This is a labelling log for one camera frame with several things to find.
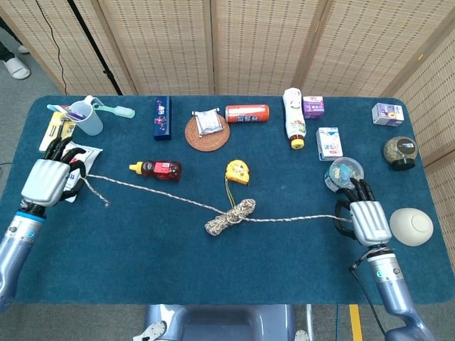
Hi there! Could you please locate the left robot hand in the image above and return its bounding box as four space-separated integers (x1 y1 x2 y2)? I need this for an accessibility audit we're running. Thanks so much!
20 136 88 209

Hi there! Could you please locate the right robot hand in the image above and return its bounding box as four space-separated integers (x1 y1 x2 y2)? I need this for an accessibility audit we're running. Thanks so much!
333 177 392 248

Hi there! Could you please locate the beige braided rope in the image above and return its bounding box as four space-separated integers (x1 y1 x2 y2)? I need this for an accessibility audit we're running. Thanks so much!
82 173 353 237

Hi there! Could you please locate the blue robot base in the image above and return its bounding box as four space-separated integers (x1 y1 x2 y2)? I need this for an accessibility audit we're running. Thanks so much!
133 304 310 341

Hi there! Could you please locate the cream upturned bowl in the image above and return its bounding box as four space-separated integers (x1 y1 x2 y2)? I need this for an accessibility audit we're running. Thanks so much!
389 207 435 247

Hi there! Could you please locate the yellow packaged utility knife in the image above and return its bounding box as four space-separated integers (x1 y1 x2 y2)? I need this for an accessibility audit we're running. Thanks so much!
38 112 77 153

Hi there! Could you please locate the white sugar bag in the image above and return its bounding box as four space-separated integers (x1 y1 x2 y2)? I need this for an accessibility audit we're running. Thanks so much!
63 140 104 204

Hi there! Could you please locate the clear plastic jar of clips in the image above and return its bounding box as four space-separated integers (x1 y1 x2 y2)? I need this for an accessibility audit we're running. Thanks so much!
323 156 365 195

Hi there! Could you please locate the purple toothpaste tube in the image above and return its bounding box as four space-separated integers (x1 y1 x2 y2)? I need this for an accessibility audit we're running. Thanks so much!
56 104 87 121

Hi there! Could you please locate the light blue toothbrush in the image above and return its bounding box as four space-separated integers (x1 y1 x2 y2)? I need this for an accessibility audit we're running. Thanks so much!
46 103 72 115

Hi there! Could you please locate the glass jar black lid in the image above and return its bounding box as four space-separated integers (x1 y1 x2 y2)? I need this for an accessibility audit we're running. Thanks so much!
382 136 419 172

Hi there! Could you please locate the white and blue box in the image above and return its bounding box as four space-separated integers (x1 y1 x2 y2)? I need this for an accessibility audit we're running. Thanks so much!
315 126 344 162

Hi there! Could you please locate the yellow floor tape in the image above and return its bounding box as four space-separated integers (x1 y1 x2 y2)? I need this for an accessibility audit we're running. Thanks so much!
348 304 363 341

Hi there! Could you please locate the mint green brush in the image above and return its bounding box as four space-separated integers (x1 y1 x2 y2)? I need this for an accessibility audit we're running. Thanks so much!
91 100 137 119

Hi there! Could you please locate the purple and white carton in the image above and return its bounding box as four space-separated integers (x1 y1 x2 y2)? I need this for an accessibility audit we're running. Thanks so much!
371 102 405 128

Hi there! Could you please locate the honey bear bottle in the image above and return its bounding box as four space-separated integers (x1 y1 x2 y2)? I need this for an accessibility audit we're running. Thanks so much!
128 160 183 183

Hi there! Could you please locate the white slipper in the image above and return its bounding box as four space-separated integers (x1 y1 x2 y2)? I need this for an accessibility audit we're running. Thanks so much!
2 56 32 80

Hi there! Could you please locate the blue table carpet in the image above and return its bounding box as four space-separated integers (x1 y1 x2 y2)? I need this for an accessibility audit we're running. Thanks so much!
0 94 446 305

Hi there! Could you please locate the small purple carton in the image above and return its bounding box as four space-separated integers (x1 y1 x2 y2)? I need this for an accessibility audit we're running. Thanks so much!
302 95 325 120

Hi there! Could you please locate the white bottle yellow cap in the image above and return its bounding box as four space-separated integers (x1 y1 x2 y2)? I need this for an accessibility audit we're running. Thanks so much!
282 87 307 150

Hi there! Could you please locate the dark blue rectangular box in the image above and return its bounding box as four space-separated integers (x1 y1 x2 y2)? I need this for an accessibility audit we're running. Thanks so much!
153 95 173 141

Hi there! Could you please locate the yellow tape measure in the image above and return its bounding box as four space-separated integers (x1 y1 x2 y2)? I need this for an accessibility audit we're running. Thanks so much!
224 159 251 210

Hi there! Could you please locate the black stand pole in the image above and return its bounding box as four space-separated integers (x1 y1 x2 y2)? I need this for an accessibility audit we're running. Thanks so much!
66 0 124 96

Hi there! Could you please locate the person's dark trouser leg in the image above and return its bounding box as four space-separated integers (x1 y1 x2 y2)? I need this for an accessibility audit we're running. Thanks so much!
0 17 17 62

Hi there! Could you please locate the orange drink can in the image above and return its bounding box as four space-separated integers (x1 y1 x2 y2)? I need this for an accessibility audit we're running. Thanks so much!
225 104 270 124

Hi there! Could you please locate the round woven coaster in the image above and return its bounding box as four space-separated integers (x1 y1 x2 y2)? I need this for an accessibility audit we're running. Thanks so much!
184 112 231 153

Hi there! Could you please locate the silver foil packet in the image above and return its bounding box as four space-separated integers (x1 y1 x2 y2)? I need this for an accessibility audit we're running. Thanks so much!
191 108 224 138

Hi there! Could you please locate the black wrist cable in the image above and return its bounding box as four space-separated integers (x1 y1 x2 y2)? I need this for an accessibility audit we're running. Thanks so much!
350 259 388 337

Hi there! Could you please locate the light blue handled cup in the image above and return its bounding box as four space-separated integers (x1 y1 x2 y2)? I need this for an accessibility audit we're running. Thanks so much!
68 94 105 137

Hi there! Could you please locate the thin black hanging cable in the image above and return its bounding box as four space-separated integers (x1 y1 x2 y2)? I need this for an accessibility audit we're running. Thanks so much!
34 0 68 96

